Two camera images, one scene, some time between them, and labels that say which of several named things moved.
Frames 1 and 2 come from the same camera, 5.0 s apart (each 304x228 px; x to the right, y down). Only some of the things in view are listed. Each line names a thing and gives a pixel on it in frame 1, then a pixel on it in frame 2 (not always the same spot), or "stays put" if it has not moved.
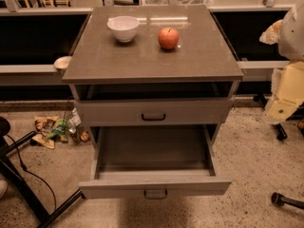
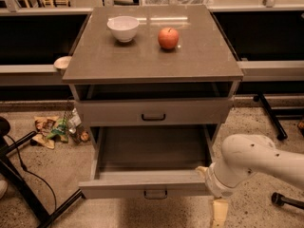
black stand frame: x=21 y=185 stays put
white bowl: x=123 y=27 stays put
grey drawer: x=153 y=161 stays put
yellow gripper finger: x=271 y=35 to x=203 y=170
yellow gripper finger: x=277 y=111 to x=219 y=213
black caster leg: x=279 y=199 stays put
